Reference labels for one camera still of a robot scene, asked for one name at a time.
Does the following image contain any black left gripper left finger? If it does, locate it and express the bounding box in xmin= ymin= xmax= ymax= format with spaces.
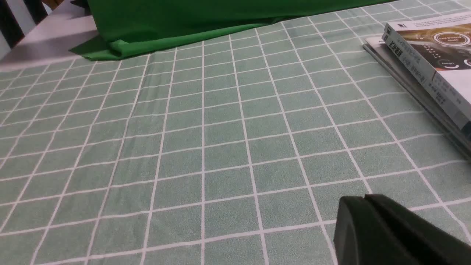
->
xmin=334 ymin=196 xmax=405 ymax=265

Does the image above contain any bright green cloth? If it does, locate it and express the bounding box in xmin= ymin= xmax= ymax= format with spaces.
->
xmin=71 ymin=0 xmax=382 ymax=61

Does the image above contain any white top book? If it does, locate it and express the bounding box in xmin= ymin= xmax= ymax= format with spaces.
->
xmin=382 ymin=12 xmax=471 ymax=139

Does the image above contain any green checkered tablecloth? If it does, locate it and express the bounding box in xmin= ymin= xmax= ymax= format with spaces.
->
xmin=0 ymin=0 xmax=470 ymax=265

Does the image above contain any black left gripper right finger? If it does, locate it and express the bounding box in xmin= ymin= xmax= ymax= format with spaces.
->
xmin=365 ymin=194 xmax=471 ymax=265

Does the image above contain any thin grey bottom book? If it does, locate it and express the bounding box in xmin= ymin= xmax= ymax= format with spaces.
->
xmin=363 ymin=36 xmax=470 ymax=157

